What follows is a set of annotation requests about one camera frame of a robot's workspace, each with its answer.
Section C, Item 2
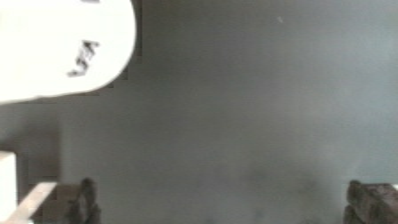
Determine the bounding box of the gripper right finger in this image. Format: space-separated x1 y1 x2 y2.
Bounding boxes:
343 180 398 224

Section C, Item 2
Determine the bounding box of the white U-shaped frame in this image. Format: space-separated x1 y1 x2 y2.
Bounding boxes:
0 151 18 223

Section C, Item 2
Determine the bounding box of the white lamp shade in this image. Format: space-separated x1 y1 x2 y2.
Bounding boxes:
0 0 137 105

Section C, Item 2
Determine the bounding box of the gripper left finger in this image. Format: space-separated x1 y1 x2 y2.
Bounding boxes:
2 178 102 224

